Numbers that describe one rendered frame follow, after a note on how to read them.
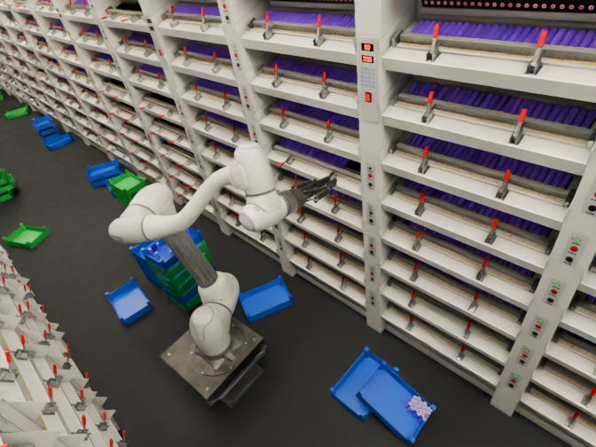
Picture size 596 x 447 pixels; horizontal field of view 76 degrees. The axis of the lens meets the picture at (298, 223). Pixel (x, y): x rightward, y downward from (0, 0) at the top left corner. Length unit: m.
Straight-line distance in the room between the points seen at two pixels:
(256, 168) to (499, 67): 0.72
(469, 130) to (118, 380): 2.17
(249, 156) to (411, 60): 0.56
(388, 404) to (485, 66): 1.50
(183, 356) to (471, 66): 1.73
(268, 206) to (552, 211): 0.84
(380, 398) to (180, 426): 1.00
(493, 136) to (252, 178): 0.72
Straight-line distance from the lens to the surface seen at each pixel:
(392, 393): 2.05
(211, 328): 1.81
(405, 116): 1.35
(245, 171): 1.23
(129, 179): 3.88
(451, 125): 1.29
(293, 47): 1.56
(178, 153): 3.08
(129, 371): 2.54
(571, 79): 1.13
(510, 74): 1.15
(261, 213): 1.24
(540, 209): 1.32
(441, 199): 1.54
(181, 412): 2.27
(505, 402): 2.09
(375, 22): 1.30
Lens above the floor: 1.91
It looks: 40 degrees down
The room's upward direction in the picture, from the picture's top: 10 degrees counter-clockwise
